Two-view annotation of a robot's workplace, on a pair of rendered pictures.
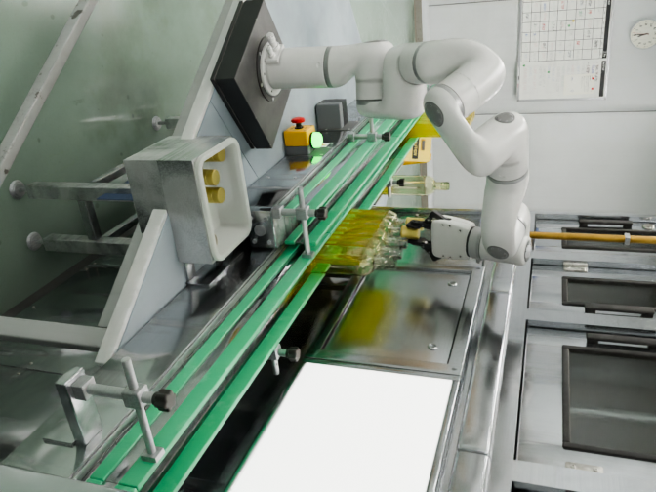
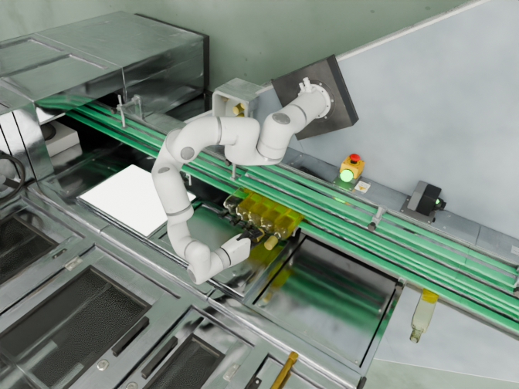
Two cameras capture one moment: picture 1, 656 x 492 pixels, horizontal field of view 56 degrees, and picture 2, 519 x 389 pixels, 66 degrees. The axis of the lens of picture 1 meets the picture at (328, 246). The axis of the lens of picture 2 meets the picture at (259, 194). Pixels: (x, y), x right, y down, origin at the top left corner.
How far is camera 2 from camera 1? 2.04 m
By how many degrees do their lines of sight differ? 80
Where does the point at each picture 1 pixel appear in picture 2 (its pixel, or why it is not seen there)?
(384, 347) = (190, 223)
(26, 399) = not seen: hidden behind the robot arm
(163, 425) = (138, 130)
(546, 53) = not seen: outside the picture
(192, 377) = (158, 137)
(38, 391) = not seen: hidden behind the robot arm
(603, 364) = (124, 315)
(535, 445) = (99, 256)
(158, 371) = (162, 128)
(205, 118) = (267, 91)
